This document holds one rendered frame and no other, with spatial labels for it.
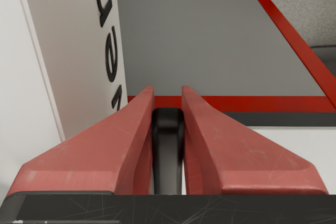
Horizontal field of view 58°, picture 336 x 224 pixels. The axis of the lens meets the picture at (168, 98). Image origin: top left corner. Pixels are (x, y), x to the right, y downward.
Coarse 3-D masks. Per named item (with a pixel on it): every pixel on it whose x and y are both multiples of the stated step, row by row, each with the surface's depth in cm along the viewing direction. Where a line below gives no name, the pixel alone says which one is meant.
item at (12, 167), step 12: (0, 132) 21; (0, 144) 22; (0, 156) 23; (12, 156) 23; (0, 168) 23; (12, 168) 23; (0, 180) 24; (12, 180) 24; (0, 192) 25; (0, 204) 25
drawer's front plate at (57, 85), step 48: (0, 0) 6; (48, 0) 8; (96, 0) 13; (0, 48) 7; (48, 48) 8; (96, 48) 13; (0, 96) 8; (48, 96) 8; (96, 96) 13; (48, 144) 9
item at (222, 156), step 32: (192, 96) 11; (192, 128) 9; (224, 128) 8; (192, 160) 11; (224, 160) 6; (256, 160) 6; (288, 160) 6; (192, 192) 10; (224, 192) 5; (256, 192) 5; (288, 192) 5; (320, 192) 5
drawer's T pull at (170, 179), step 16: (160, 112) 11; (176, 112) 11; (160, 128) 11; (176, 128) 11; (160, 144) 11; (176, 144) 11; (160, 160) 12; (176, 160) 12; (160, 176) 12; (176, 176) 12; (160, 192) 13; (176, 192) 13
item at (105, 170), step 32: (96, 128) 8; (128, 128) 8; (32, 160) 6; (64, 160) 6; (96, 160) 6; (128, 160) 6; (32, 192) 5; (64, 192) 5; (96, 192) 5; (128, 192) 7
